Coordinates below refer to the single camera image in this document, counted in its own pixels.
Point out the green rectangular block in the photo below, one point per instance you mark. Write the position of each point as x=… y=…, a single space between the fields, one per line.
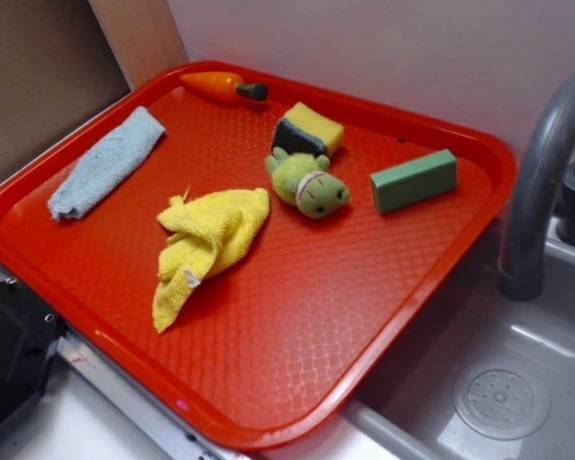
x=413 y=181

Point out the green plush turtle toy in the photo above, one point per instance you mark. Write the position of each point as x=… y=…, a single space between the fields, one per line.
x=302 y=181

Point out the red plastic tray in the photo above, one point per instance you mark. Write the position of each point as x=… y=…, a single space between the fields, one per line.
x=270 y=348

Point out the yellow cloth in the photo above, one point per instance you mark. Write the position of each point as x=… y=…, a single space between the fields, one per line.
x=208 y=235

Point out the yellow sponge with dark pad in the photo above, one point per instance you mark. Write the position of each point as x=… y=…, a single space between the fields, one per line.
x=303 y=130

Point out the orange toy carrot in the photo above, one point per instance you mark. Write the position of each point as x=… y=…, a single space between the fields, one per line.
x=225 y=87

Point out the light blue folded cloth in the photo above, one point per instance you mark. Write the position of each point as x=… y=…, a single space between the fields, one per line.
x=106 y=165

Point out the grey toy faucet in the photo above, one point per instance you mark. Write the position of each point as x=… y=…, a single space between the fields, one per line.
x=545 y=187

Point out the wooden back panel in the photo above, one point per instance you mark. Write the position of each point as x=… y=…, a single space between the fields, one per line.
x=142 y=36

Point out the grey toy sink basin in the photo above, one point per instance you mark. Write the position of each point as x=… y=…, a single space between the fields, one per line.
x=478 y=376

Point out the black device at left edge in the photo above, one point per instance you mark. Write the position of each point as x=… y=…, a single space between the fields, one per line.
x=29 y=333

